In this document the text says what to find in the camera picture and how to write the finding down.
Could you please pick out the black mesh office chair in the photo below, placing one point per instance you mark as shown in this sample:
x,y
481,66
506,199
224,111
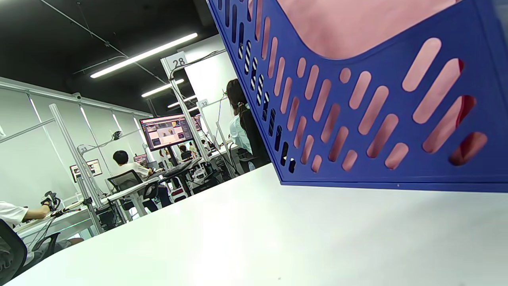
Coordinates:
x,y
12,250
127,182
254,139

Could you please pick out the small white hanging sign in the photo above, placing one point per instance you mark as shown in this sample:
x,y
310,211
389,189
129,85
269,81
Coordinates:
x,y
203,103

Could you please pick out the black keyboard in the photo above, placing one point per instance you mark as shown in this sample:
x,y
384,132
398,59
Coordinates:
x,y
178,169

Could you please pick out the black computer monitor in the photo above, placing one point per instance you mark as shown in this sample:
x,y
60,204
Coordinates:
x,y
166,131

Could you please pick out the ceiling light strips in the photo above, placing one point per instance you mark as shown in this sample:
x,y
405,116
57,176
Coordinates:
x,y
143,55

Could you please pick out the blue plastic file holder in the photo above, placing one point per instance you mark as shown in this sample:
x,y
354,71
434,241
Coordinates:
x,y
397,174

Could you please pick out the aluminium frame rig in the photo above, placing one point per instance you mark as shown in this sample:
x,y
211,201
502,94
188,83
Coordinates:
x,y
186,115

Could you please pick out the black overhead camera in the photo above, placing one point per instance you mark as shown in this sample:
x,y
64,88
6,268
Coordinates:
x,y
117,135

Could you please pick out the white wall notice board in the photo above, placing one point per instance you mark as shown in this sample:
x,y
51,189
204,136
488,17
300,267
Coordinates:
x,y
93,169

